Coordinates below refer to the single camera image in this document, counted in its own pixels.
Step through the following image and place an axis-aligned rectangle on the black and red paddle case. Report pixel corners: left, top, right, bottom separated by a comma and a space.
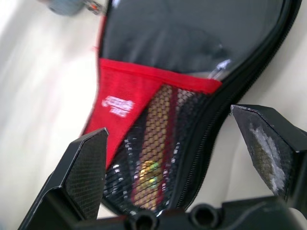
80, 0, 303, 218

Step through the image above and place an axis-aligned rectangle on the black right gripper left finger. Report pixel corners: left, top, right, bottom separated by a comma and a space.
18, 127, 109, 230

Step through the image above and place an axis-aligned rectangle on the dark object with orange mark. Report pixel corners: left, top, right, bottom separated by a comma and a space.
83, 0, 108, 16

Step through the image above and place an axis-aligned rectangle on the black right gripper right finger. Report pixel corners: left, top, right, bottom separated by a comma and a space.
230, 104, 307, 200

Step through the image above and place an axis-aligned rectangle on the grey-blue round object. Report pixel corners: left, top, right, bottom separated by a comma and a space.
47, 0, 85, 16

